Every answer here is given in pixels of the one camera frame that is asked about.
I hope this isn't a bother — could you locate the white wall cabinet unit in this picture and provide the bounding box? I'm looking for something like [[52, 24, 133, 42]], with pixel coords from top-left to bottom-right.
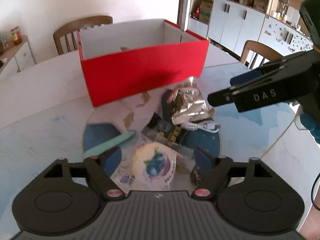
[[185, 0, 320, 53]]

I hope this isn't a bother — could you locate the white charging cable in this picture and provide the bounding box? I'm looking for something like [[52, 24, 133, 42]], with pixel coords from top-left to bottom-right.
[[186, 119, 221, 134]]

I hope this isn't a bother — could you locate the white desktop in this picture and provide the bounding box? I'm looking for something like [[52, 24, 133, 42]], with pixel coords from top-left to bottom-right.
[[0, 39, 320, 205]]

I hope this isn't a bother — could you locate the silver foil snack bag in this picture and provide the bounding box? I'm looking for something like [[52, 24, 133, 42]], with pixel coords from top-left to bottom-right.
[[166, 76, 217, 126]]

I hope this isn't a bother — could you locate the white sideboard cabinet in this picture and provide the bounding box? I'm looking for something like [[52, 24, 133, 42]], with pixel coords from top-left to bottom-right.
[[0, 35, 36, 77]]

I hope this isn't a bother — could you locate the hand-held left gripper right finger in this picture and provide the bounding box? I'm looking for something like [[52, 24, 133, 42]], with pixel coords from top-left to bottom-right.
[[191, 146, 273, 201]]

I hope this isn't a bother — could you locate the brown cardboard carton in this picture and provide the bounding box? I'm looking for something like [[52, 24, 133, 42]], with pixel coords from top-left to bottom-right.
[[198, 1, 214, 23]]

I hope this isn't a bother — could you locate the red cardboard box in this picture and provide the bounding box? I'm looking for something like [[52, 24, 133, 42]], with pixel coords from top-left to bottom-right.
[[77, 18, 210, 108]]

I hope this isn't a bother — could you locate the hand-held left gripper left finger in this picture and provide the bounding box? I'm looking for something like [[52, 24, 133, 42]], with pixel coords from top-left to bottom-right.
[[44, 146, 123, 201]]

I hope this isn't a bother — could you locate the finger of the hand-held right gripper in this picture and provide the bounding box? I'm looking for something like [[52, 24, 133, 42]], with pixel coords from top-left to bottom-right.
[[229, 68, 269, 88], [207, 86, 238, 108]]

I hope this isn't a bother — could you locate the sauce bottle with red cap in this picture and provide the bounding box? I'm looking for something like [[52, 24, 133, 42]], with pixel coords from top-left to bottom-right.
[[11, 26, 22, 46]]

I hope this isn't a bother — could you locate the blueberry bread packet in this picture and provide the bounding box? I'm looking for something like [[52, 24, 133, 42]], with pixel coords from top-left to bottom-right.
[[111, 134, 193, 193]]

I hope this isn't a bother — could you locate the black cable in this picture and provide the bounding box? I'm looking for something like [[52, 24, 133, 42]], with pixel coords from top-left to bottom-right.
[[309, 174, 320, 206]]

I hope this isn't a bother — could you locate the black sachet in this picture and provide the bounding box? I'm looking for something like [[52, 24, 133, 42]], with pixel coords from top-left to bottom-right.
[[146, 112, 186, 151]]

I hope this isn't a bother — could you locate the brown door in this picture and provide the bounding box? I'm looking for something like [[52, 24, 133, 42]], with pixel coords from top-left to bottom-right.
[[178, 0, 192, 30]]

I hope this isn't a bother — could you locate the wooden slat-back chair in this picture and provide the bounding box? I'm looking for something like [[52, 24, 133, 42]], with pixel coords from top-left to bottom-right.
[[240, 40, 286, 71], [53, 15, 113, 56]]

